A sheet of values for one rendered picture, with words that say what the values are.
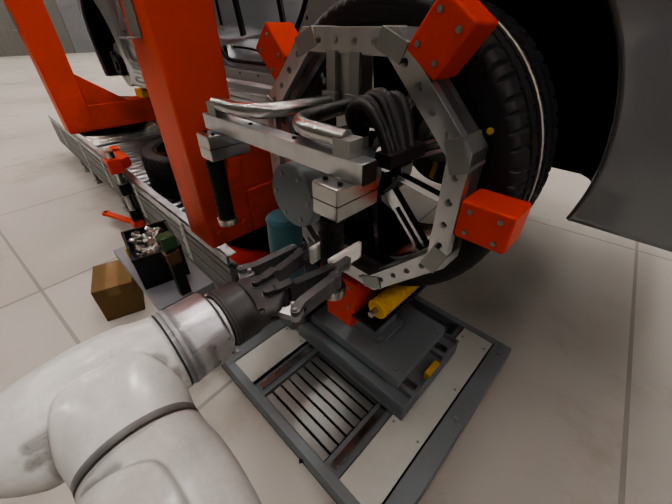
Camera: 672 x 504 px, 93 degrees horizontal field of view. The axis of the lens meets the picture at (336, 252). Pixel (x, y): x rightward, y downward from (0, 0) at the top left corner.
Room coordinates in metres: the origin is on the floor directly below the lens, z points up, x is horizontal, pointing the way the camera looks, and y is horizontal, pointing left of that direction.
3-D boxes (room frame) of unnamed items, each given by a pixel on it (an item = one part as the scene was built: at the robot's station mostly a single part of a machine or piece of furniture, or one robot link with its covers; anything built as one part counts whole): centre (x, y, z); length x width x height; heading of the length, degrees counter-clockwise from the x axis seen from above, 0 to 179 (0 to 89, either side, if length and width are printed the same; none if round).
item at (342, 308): (0.72, -0.06, 0.48); 0.16 x 0.12 x 0.17; 136
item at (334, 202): (0.42, -0.01, 0.93); 0.09 x 0.05 x 0.05; 136
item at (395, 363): (0.81, -0.15, 0.32); 0.40 x 0.30 x 0.28; 46
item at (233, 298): (0.30, 0.11, 0.83); 0.09 x 0.08 x 0.07; 136
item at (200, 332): (0.24, 0.16, 0.83); 0.09 x 0.06 x 0.09; 46
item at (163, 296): (0.86, 0.61, 0.44); 0.43 x 0.17 x 0.03; 46
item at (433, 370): (0.81, -0.15, 0.13); 0.50 x 0.36 x 0.10; 46
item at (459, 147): (0.69, -0.04, 0.85); 0.54 x 0.07 x 0.54; 46
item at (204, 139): (0.66, 0.23, 0.93); 0.09 x 0.05 x 0.05; 136
